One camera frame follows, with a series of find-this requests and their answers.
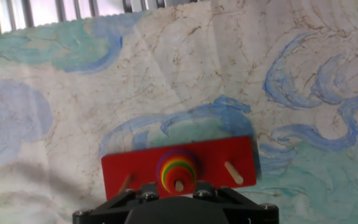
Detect rainbow Hanoi ring stack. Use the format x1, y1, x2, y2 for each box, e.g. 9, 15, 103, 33
155, 148, 200, 187

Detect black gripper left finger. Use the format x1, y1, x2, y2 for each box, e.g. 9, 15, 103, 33
72, 182, 160, 224

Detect red Hanoi base board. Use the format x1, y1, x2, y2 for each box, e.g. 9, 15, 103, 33
100, 136, 257, 202

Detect green painted landscape cloth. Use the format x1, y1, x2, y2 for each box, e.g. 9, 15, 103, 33
0, 0, 358, 224

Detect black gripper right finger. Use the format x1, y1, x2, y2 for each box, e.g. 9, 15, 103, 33
193, 182, 279, 224

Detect small red Hanoi ring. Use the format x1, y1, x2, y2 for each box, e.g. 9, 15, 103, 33
165, 170, 197, 194

